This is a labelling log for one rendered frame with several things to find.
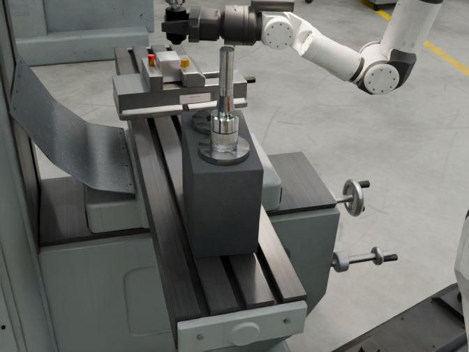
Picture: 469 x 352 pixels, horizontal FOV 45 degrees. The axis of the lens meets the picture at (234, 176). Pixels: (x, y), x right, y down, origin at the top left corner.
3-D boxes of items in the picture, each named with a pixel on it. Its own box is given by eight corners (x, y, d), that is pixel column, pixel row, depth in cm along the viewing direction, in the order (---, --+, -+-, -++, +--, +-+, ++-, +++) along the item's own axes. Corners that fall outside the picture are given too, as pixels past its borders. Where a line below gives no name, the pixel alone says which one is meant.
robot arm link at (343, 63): (306, 51, 136) (371, 86, 140) (308, 70, 128) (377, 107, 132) (331, 14, 130) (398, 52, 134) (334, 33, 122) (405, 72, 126)
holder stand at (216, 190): (237, 186, 122) (242, 103, 111) (257, 253, 104) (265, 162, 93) (182, 189, 120) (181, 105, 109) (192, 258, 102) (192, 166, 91)
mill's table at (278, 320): (181, 62, 197) (181, 40, 193) (308, 335, 98) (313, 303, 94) (115, 66, 192) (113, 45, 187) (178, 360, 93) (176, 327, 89)
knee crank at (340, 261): (391, 253, 173) (395, 238, 170) (400, 266, 169) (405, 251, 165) (325, 263, 168) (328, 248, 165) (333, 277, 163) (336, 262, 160)
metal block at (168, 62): (175, 71, 152) (175, 50, 149) (180, 80, 148) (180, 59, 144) (156, 73, 151) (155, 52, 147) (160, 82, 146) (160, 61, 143)
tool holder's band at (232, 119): (206, 121, 93) (206, 116, 92) (217, 110, 96) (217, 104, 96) (232, 127, 91) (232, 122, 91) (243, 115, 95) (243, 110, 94)
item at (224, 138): (205, 149, 96) (206, 121, 93) (216, 137, 99) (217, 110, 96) (231, 156, 94) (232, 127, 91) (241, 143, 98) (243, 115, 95)
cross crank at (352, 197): (354, 200, 180) (361, 170, 174) (371, 223, 171) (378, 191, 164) (308, 206, 177) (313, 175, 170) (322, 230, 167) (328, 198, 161)
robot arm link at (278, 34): (241, 38, 134) (288, 40, 134) (241, 53, 124) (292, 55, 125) (243, -11, 128) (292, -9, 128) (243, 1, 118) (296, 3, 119)
